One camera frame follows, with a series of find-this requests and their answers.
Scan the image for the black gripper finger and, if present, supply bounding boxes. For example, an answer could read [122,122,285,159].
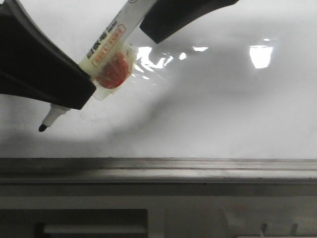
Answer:
[0,0,96,110]
[140,0,238,44]

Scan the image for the white black whiteboard marker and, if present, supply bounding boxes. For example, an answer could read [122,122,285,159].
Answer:
[39,0,155,132]

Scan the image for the white whiteboard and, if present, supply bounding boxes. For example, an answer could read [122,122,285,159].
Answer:
[0,0,317,159]

